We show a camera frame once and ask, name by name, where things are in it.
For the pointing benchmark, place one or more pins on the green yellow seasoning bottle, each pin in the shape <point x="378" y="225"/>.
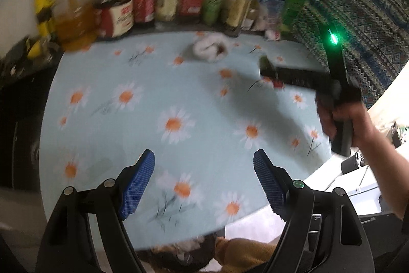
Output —
<point x="44" y="17"/>

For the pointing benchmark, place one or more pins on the small glass jar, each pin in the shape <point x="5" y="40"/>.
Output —
<point x="250" y="18"/>

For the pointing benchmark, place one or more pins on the red green snack wrapper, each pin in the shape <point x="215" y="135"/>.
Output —
<point x="277" y="84"/>

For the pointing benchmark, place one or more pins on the patterned blue woven cloth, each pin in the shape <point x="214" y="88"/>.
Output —
<point x="374" y="35"/>

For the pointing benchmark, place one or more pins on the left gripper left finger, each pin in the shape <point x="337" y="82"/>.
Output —
<point x="67" y="244"/>

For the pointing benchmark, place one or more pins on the blue white plastic packet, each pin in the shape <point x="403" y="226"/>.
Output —
<point x="269" y="14"/>

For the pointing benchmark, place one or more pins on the dark soy sauce jug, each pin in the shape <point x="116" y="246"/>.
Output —
<point x="113" y="18"/>

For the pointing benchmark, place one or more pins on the small rolled white towel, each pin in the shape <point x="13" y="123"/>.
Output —
<point x="212" y="48"/>

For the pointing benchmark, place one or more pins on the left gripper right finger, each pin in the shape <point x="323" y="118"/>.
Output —
<point x="342" y="244"/>

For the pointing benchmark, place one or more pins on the daisy print blue tablecloth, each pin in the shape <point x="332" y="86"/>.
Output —
<point x="202" y="120"/>

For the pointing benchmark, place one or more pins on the small yellow cap oil bottle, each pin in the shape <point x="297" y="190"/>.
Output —
<point x="236" y="15"/>

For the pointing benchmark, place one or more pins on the large cooking oil jug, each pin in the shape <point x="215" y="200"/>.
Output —
<point x="75" y="24"/>

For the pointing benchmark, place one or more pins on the green plastic packet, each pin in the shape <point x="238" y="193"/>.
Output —
<point x="289" y="13"/>

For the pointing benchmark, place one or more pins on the person's right hand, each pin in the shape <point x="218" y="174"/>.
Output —
<point x="355" y="112"/>

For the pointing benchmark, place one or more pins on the black yellow kitchen utensil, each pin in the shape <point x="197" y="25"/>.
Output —
<point x="29" y="54"/>

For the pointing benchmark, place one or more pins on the person's right forearm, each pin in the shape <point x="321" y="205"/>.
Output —
<point x="390" y="170"/>

